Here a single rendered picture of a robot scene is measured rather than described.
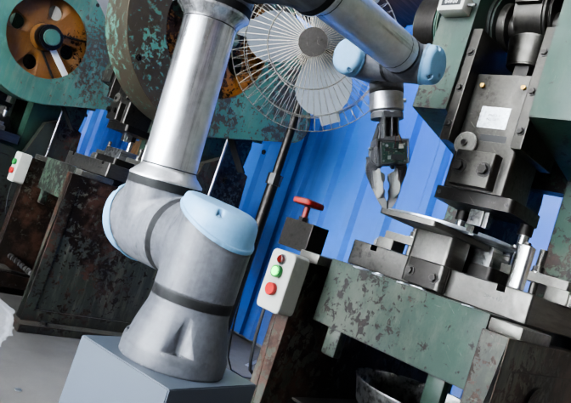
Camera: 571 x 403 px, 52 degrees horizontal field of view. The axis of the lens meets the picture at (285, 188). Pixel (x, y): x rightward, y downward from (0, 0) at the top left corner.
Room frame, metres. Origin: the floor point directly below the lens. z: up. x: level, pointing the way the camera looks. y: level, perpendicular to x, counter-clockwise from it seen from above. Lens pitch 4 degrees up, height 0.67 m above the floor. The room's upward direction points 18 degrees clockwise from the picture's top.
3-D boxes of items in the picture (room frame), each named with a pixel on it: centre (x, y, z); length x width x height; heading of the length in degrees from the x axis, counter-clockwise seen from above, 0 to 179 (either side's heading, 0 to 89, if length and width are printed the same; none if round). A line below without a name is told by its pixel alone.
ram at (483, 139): (1.34, -0.43, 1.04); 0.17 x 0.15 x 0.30; 134
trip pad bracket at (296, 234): (1.44, -0.08, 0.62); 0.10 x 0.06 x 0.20; 44
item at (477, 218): (1.37, -0.45, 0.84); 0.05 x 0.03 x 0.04; 44
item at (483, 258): (1.37, -0.46, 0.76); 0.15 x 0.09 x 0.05; 44
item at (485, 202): (1.38, -0.46, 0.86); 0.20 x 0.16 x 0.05; 44
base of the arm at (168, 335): (0.83, 0.07, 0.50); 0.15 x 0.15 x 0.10
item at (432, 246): (1.25, -0.34, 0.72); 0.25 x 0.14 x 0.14; 134
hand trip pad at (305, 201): (1.45, -0.07, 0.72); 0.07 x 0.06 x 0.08; 134
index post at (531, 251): (1.16, -0.49, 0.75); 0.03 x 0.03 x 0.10; 44
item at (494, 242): (1.28, -0.37, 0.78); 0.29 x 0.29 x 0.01
